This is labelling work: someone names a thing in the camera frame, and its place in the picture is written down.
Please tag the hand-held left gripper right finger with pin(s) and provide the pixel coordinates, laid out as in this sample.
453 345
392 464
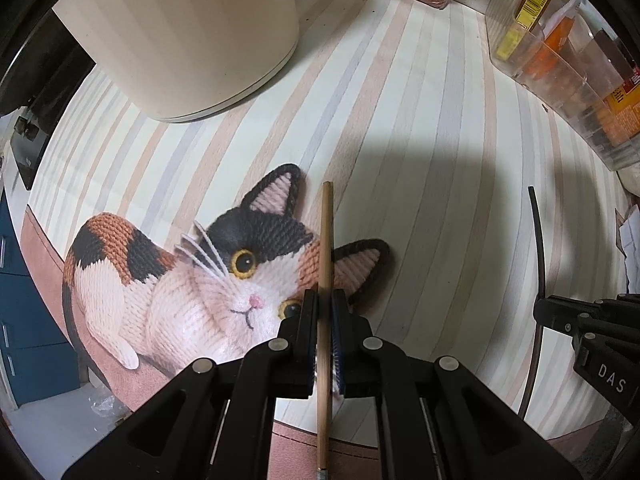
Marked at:
345 350

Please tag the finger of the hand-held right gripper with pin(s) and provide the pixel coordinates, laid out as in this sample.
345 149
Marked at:
565 312

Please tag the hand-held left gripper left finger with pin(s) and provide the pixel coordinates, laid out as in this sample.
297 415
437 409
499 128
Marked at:
306 350

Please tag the black chopstick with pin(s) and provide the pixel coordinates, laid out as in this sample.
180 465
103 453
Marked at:
540 250

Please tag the wooden chopstick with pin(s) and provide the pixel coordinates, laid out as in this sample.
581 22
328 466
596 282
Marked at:
326 240

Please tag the beige round utensil holder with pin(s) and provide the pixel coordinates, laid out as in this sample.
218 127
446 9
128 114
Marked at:
190 35

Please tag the white crumpled paper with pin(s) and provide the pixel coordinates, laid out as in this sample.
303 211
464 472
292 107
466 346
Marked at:
629 240

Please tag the clear plastic bag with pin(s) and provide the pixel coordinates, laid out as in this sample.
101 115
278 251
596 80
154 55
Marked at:
107 405

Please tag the brown orange seasoning packet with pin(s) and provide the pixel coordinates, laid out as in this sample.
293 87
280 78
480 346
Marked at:
625 107

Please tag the clear plastic organizer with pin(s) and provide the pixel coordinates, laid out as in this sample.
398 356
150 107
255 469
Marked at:
575 90

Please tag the striped cat print mat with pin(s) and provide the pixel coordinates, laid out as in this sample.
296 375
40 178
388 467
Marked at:
425 110

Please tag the blue cabinet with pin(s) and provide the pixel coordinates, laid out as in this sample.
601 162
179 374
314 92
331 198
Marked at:
25 310

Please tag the yellow seasoning packet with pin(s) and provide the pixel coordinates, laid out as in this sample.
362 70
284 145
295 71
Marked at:
527 15

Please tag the black induction cooktop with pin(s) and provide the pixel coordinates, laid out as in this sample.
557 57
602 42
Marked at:
40 125

